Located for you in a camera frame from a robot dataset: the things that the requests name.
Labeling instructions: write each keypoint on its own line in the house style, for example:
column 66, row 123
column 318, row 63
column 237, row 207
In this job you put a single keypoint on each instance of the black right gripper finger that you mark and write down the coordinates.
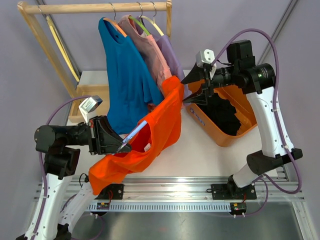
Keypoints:
column 200, row 97
column 196, row 74

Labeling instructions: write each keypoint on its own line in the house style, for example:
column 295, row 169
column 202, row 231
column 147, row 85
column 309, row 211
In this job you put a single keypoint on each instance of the light blue hanger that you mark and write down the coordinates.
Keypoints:
column 132, row 134

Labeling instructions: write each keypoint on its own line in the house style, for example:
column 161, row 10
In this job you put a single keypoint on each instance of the wooden clothes rack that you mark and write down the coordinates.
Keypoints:
column 29, row 13

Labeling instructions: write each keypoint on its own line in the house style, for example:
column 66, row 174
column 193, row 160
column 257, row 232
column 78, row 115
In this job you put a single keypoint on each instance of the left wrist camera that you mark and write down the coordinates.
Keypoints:
column 88, row 108

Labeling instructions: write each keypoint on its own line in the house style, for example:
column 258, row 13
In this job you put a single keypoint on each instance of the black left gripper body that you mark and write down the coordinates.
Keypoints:
column 95, row 130

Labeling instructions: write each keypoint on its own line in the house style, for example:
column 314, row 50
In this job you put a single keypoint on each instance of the pink t shirt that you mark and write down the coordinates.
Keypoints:
column 138, row 74

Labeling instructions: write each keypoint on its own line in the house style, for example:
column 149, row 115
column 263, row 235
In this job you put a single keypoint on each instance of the cream hanger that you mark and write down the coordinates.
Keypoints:
column 153, row 20

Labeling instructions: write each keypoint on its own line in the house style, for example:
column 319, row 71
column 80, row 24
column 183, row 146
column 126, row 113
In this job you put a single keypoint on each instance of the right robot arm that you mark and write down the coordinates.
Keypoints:
column 258, row 84

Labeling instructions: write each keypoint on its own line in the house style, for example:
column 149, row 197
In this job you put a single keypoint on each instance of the aluminium frame rail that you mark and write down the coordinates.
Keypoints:
column 186, row 208

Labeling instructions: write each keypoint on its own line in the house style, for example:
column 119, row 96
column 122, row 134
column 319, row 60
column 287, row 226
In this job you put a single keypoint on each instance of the yellow hanger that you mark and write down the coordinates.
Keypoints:
column 61, row 45

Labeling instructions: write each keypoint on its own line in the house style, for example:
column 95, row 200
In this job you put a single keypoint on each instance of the black t shirt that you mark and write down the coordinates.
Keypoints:
column 222, row 114

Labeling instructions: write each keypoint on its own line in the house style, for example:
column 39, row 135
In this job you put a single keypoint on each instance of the orange t shirt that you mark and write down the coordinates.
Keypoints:
column 162, row 130

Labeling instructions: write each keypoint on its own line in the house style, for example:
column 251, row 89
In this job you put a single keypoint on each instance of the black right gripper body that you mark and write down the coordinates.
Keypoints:
column 208, row 81

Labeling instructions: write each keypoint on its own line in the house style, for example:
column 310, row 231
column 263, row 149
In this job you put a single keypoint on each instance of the purple t shirt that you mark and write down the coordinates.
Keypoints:
column 170, row 52

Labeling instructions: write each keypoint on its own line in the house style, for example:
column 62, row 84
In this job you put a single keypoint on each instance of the orange tan hanger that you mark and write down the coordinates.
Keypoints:
column 113, row 22

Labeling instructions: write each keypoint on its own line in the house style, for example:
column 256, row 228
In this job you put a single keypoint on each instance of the orange plastic basket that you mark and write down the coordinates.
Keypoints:
column 244, row 113

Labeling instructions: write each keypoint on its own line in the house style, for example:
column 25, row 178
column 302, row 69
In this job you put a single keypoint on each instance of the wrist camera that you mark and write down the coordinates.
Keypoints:
column 206, row 57
column 88, row 108

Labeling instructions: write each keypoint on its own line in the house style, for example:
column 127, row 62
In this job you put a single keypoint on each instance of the green hanger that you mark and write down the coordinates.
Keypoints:
column 139, row 22

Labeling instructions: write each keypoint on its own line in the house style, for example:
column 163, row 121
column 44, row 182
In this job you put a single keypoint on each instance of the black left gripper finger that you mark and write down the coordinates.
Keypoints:
column 114, row 146
column 104, row 128

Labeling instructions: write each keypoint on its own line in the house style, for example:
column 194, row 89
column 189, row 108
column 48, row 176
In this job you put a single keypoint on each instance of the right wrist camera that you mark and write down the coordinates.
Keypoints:
column 206, row 57

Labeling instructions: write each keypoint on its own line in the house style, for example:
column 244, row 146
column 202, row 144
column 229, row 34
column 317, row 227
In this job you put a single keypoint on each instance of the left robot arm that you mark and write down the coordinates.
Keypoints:
column 59, row 160

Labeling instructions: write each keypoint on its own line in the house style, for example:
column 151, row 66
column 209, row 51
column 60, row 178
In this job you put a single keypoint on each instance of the blue t shirt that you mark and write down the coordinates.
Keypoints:
column 131, row 86

